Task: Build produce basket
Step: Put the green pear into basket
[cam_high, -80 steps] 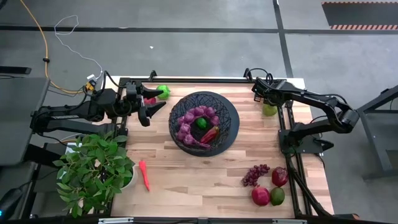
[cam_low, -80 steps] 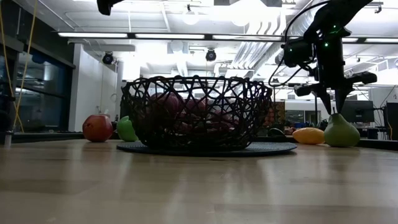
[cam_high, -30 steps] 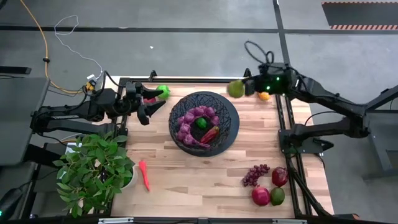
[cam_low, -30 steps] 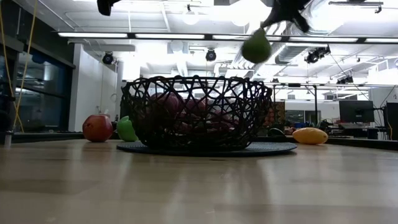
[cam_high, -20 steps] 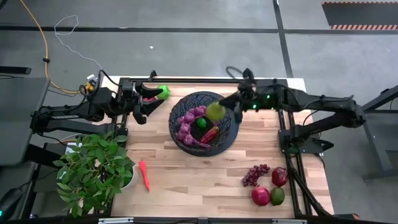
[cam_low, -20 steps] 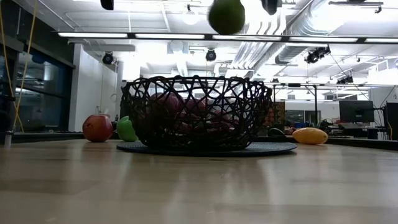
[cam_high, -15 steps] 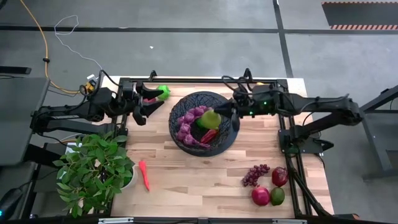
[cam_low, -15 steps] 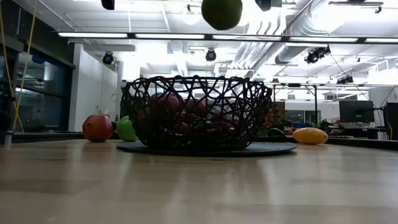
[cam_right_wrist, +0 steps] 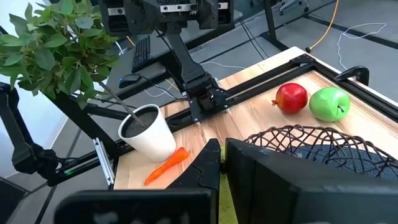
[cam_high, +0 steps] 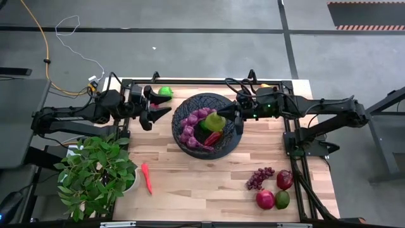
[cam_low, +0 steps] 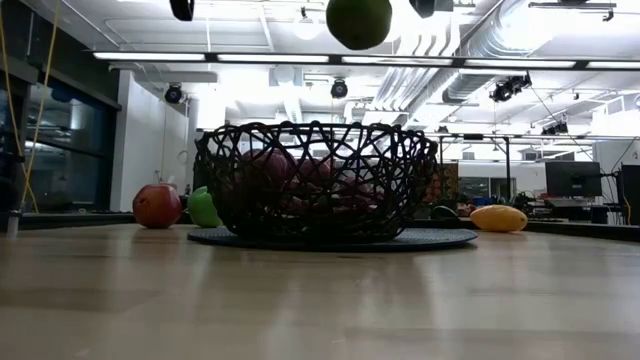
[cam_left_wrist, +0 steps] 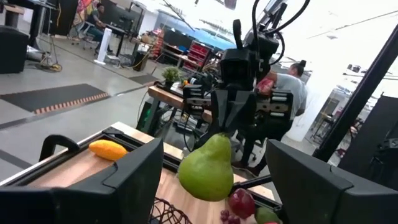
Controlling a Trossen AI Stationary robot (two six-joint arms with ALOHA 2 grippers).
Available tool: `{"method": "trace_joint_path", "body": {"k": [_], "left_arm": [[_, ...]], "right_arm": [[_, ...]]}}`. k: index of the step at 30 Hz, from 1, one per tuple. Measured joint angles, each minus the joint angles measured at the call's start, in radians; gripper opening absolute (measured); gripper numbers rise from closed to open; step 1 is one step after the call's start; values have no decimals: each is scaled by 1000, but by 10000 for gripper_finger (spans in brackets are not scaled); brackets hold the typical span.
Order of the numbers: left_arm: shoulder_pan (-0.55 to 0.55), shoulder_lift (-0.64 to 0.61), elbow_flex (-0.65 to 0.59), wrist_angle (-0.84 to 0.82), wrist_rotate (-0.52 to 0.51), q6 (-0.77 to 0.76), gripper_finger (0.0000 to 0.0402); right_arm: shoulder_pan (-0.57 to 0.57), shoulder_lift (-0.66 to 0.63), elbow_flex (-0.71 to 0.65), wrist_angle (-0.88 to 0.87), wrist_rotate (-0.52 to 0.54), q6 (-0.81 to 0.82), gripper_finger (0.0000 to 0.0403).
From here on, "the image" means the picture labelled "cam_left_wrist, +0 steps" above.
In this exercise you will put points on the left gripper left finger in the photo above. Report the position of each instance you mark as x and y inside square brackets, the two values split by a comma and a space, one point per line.
[77, 205]

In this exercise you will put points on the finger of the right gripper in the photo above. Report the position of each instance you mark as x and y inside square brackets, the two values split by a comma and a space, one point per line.
[245, 109]
[222, 109]

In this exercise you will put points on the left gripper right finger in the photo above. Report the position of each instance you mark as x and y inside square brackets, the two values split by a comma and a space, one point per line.
[326, 199]

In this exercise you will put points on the bright red fruit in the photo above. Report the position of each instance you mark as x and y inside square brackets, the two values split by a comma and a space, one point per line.
[271, 222]

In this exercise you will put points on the orange mango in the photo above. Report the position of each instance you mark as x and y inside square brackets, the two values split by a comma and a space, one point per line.
[107, 150]

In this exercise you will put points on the small green fruit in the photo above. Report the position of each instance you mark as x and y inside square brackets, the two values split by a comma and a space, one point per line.
[265, 214]

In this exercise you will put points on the green pear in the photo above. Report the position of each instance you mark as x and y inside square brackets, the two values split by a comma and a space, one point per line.
[206, 171]

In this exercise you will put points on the dark red apple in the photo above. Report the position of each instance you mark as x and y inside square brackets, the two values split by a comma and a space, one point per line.
[242, 203]

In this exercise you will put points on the dark red grapes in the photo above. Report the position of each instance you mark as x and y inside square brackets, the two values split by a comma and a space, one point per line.
[228, 217]

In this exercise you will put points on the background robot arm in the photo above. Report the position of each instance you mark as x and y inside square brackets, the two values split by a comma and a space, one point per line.
[202, 81]

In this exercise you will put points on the distant orange toy fruit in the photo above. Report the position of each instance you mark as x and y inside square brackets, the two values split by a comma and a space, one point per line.
[185, 83]

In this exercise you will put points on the wooden workbench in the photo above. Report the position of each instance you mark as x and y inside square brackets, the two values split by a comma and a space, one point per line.
[164, 98]

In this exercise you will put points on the small potted green plant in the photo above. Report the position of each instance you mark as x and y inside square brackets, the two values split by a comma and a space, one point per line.
[171, 74]

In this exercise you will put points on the red parts bin rack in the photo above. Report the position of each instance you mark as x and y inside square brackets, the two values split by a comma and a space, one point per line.
[199, 54]

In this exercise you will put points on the person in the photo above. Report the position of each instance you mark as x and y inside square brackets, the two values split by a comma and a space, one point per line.
[98, 21]
[289, 90]

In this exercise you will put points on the small black floor mat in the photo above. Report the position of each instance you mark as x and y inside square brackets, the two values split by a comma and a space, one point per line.
[144, 79]

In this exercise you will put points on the black bin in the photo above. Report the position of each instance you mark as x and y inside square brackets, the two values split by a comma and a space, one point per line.
[141, 62]

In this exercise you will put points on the white tower fan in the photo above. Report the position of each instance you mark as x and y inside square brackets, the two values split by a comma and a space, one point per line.
[104, 45]

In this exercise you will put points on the black orange-edged floor mat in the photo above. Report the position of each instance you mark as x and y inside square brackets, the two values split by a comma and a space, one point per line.
[53, 98]

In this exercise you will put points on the large black partition panel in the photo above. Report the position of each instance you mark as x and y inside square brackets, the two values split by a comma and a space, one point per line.
[65, 17]

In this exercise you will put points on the black box cabinet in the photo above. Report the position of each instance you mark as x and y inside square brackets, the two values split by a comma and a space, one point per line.
[14, 49]

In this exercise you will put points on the wooden desk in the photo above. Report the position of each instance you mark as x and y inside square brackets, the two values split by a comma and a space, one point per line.
[14, 9]

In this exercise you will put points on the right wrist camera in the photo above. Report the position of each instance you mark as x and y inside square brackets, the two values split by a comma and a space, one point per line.
[237, 68]

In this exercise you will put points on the black frame post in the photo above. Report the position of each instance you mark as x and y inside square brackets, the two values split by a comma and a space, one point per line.
[357, 102]

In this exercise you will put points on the colourful patterned wall hanging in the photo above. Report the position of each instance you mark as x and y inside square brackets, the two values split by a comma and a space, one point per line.
[84, 12]

